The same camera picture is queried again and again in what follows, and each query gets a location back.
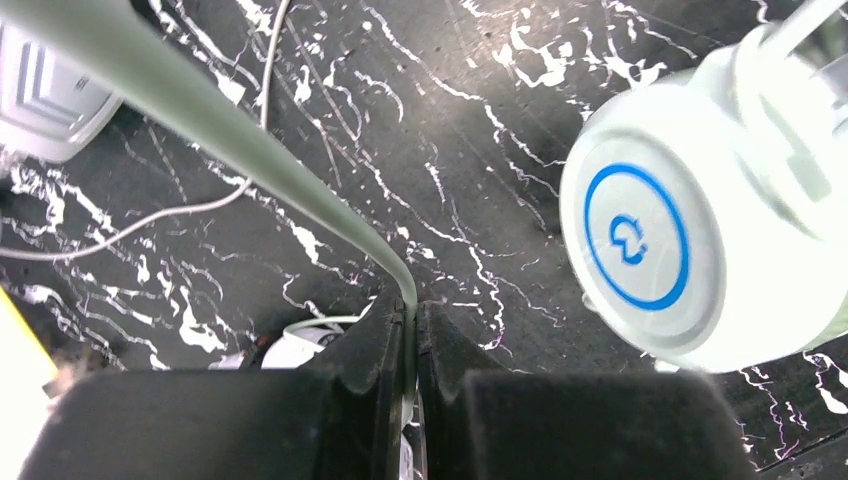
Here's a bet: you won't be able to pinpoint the black and white headphones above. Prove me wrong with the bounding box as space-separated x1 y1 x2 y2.
208 316 360 370

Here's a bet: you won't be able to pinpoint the mint green headphones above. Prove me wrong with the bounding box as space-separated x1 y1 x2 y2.
559 1 847 373

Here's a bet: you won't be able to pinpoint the white grey headphone cable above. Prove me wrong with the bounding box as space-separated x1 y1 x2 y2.
0 0 293 263

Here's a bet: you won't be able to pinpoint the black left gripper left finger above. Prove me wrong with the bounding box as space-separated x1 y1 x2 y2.
21 292 403 479

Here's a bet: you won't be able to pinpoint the grey white headphones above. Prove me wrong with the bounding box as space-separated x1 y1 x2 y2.
1 22 122 163

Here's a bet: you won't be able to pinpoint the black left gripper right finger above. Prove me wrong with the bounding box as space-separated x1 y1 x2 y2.
416 302 755 479

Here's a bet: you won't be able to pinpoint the yellow framed whiteboard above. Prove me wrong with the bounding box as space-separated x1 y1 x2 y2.
1 292 58 479

